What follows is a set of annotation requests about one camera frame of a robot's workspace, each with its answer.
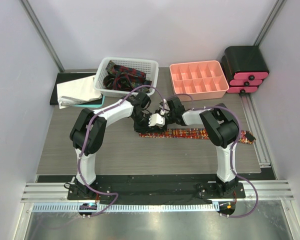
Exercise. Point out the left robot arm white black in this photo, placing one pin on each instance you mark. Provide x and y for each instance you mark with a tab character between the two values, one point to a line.
88	132

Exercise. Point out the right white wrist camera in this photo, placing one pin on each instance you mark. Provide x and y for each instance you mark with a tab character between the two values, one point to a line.
163	107

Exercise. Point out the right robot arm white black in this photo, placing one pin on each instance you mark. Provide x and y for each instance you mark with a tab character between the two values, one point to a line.
223	130

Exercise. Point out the black pink drawer unit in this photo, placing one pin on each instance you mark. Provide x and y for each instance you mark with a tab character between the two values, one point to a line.
244	68

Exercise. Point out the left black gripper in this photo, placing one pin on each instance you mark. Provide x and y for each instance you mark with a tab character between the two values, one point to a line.
144	129

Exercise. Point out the white folded cloth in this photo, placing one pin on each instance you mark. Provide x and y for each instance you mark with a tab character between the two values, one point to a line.
76	92

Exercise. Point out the teal tray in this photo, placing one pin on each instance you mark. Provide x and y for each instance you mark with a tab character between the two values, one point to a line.
92	104

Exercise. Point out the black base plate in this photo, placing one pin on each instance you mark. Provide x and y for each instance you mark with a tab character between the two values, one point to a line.
156	187

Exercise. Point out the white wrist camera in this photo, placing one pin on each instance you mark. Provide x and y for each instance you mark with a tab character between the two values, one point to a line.
156	120
163	107

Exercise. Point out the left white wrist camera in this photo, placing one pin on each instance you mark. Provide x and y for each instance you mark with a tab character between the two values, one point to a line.
156	120

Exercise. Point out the dark red blue ties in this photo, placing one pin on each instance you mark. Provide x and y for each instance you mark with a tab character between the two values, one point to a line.
122	78

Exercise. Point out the multicoloured patterned tie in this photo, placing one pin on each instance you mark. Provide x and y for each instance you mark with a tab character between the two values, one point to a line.
246	137

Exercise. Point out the pink compartment organizer tray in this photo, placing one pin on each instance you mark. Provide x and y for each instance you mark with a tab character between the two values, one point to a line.
203	80

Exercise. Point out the aluminium rail frame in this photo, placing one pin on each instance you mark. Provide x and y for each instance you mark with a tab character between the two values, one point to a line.
54	197

